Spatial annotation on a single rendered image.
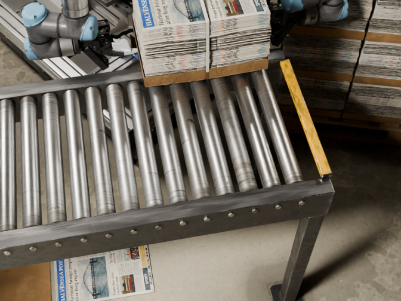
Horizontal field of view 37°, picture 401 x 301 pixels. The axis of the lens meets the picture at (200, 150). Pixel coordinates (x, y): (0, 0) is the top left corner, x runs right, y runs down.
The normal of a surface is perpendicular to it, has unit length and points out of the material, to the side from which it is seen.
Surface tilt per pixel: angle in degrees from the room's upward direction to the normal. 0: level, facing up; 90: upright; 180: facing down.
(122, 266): 0
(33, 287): 0
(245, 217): 90
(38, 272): 0
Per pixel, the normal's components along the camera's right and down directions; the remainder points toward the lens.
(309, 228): 0.18, 0.80
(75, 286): 0.00, -0.58
